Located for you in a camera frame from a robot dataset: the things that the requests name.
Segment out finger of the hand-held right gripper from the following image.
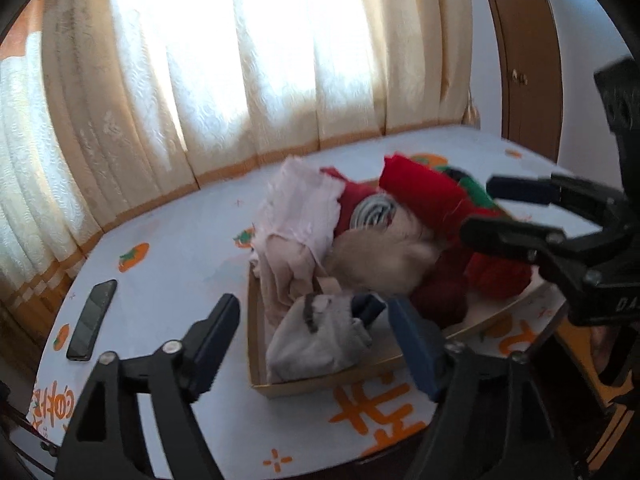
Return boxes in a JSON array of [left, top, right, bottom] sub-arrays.
[[486, 174, 626, 228], [459, 214, 608, 286]]

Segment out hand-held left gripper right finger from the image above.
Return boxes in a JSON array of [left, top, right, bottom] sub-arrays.
[[387, 297, 576, 480]]

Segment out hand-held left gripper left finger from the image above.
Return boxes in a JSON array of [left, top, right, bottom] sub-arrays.
[[54, 293, 242, 480]]

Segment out green and black underwear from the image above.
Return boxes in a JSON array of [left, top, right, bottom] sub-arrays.
[[440, 165, 503, 211]]

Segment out maroon underwear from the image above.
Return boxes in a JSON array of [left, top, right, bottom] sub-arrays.
[[411, 252, 471, 328]]

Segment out bright red underwear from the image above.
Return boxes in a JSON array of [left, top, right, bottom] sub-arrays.
[[379, 156, 533, 296]]

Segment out shallow tan cardboard tray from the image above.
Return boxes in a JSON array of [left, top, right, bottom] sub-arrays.
[[247, 176, 568, 400]]

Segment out grey white underwear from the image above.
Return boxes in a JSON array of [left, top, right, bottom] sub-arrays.
[[266, 294, 373, 385]]

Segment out cream patterned underwear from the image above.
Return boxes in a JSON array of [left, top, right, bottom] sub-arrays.
[[325, 210, 448, 295]]

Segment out pale pink underwear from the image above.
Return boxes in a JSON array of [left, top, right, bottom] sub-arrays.
[[250, 157, 346, 333]]

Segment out dark red grey-waistband underwear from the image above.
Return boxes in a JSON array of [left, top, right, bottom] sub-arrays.
[[320, 167, 403, 241]]

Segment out dark blue cloth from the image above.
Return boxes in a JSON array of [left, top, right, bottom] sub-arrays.
[[350, 294, 387, 328]]

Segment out curtain tassel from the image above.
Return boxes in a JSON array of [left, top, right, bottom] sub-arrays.
[[462, 95, 482, 128]]

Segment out black smartphone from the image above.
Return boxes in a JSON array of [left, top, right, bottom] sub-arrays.
[[66, 280, 118, 362]]

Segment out brown wooden door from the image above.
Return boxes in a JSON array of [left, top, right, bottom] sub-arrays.
[[472, 0, 563, 163]]

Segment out cream and orange curtain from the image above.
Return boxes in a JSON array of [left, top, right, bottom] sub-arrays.
[[0, 0, 476, 311]]

